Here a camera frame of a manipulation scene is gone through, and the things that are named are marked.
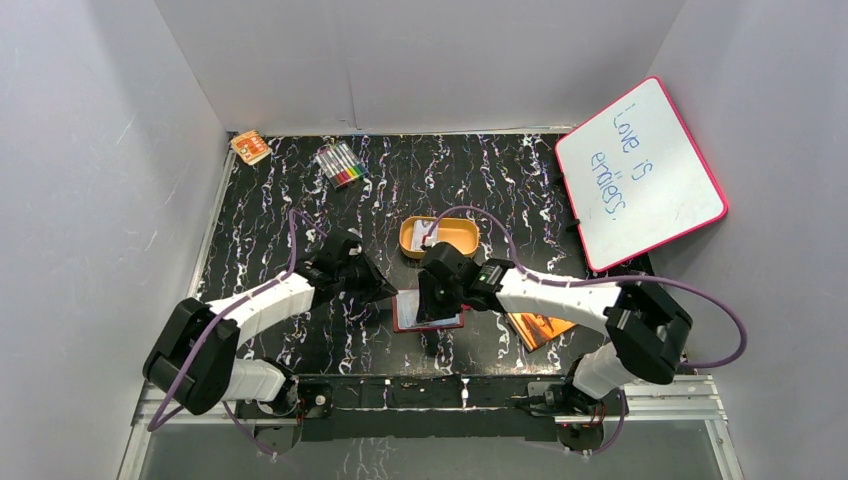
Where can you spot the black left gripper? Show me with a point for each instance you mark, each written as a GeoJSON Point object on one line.
{"type": "Point", "coordinates": [357, 273]}

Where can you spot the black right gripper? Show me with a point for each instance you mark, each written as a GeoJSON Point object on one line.
{"type": "Point", "coordinates": [428, 309]}

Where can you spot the red leather card holder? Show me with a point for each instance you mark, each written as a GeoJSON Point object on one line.
{"type": "Point", "coordinates": [405, 306]}

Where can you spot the white credit card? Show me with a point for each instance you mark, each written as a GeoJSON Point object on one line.
{"type": "Point", "coordinates": [424, 234]}

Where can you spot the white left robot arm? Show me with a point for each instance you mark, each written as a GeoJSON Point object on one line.
{"type": "Point", "coordinates": [194, 360]}

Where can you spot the small orange card box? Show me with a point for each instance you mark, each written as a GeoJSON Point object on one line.
{"type": "Point", "coordinates": [250, 147]}

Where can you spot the orange oval tray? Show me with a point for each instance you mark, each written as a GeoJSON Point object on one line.
{"type": "Point", "coordinates": [463, 234]}

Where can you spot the orange book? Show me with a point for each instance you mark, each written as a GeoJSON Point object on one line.
{"type": "Point", "coordinates": [536, 331]}

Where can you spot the pack of coloured markers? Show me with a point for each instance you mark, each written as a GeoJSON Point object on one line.
{"type": "Point", "coordinates": [340, 165]}

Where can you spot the pink framed whiteboard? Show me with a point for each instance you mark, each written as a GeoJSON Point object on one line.
{"type": "Point", "coordinates": [635, 178]}

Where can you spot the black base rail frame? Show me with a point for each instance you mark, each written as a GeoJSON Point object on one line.
{"type": "Point", "coordinates": [339, 407]}

